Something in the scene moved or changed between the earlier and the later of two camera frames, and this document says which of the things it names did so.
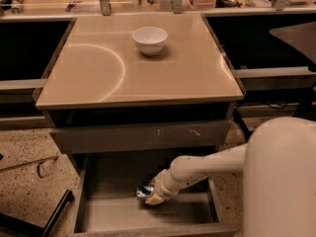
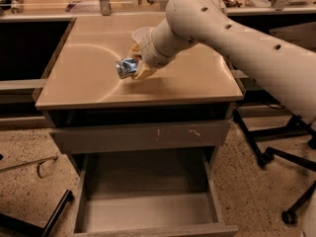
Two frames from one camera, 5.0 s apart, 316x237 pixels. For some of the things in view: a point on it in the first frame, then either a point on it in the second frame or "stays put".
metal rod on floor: [39, 162] stays put
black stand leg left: [11, 222] stays put
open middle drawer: [107, 205] stays put
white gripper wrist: [160, 186] -> [147, 52]
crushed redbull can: [144, 192] -> [125, 66]
